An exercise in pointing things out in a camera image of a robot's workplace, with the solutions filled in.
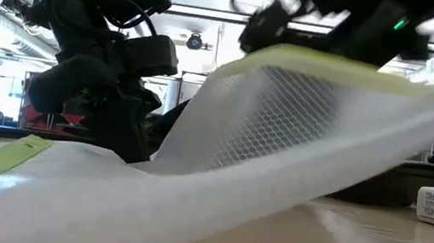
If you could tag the red storage rack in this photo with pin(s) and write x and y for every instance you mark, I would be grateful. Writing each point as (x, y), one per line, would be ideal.
(34, 116)

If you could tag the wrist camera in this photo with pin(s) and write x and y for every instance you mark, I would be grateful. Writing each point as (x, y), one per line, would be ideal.
(265, 29)
(149, 55)

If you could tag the black backpack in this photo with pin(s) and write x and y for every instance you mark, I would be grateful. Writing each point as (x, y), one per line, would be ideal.
(397, 187)

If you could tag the black overhead camera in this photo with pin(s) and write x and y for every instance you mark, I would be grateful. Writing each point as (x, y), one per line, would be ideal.
(194, 42)

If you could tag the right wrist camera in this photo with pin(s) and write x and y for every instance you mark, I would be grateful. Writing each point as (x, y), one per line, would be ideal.
(265, 29)

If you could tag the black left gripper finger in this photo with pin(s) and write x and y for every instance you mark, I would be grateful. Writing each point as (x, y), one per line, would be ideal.
(128, 138)

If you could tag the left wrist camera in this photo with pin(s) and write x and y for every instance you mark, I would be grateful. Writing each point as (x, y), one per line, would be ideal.
(149, 55)

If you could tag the white mesh pouch yellow trim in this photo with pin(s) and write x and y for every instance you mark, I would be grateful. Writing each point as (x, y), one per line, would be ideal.
(286, 119)

